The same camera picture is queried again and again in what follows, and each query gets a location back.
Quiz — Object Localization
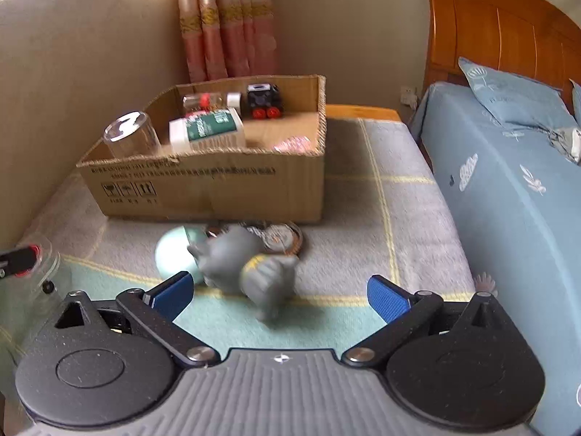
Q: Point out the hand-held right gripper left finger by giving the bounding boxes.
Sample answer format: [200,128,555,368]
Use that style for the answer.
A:
[44,271,222,370]

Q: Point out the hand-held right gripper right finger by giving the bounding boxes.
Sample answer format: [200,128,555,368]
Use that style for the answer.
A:
[341,275,524,368]

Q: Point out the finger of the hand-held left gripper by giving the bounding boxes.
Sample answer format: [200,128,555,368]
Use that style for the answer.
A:
[0,245,41,279]

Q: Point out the clear plastic jar red label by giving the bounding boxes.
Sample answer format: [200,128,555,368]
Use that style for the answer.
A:
[0,236,73,314]

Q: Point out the grey elephant toy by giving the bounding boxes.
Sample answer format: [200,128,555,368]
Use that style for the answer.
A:
[187,225,300,323]

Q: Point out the brown cardboard box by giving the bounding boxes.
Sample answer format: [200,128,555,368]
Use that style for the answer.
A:
[76,75,328,224]

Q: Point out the clear glass cup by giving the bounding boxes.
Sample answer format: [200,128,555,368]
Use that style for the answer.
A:
[103,111,162,159]

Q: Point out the white plastic bottle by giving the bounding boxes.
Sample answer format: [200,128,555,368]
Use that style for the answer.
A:
[169,108,247,153]

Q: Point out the pink glass bottle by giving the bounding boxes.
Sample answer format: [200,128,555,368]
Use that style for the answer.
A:
[272,135,312,153]

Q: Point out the small bottle silver cap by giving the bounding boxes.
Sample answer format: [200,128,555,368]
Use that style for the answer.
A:
[182,92,242,112]

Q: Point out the black toy cube red wheels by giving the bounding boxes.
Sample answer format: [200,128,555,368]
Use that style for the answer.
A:
[245,82,286,121]

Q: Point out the mint green round case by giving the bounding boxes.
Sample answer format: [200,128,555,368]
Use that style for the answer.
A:
[155,226,210,284]

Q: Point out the printed checked blanket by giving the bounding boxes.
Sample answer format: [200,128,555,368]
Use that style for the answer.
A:
[0,118,477,373]

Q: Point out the round metal tin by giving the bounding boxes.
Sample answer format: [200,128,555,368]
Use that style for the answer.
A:
[236,220,304,255]

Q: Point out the blue floral bedsheet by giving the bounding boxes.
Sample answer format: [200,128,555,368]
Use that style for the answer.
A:
[409,81,581,436]

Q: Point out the wooden table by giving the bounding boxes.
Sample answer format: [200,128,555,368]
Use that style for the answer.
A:
[326,104,402,122]

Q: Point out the grey crumpled cloth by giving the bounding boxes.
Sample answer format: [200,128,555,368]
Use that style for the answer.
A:
[549,127,581,164]

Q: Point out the pink patterned curtain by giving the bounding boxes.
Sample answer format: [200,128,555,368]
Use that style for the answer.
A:
[175,0,280,83]

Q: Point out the wooden bed headboard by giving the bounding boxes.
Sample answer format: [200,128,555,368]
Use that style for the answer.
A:
[422,0,581,101]

